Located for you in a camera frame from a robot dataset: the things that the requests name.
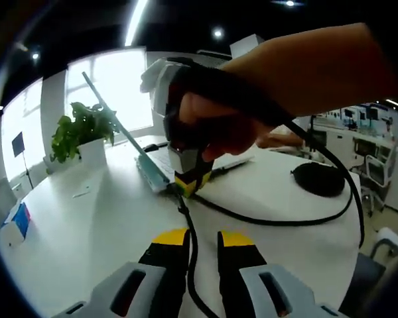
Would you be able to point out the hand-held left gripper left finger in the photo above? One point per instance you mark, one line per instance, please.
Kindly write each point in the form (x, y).
(162, 265)

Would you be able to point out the potted green plant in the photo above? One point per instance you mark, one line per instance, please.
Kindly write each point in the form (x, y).
(93, 152)

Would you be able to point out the black round pouch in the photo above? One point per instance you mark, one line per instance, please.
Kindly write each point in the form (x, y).
(318, 180)

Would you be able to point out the white office chair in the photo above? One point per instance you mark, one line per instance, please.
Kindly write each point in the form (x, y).
(378, 172)

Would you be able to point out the white framed chair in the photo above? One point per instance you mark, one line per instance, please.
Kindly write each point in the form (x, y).
(389, 236)

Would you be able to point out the person's right hand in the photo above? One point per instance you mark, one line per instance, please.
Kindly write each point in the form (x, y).
(219, 112)

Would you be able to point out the white laptop computer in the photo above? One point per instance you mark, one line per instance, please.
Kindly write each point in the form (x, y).
(159, 165)

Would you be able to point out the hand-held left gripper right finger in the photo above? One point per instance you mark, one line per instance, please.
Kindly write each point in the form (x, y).
(238, 261)

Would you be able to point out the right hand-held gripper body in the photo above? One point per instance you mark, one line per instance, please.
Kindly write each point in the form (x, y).
(160, 86)

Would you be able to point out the black panel on stand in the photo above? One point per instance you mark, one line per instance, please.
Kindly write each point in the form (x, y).
(18, 144)

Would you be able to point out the blue white tissue box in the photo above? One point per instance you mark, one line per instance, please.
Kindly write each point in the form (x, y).
(18, 225)

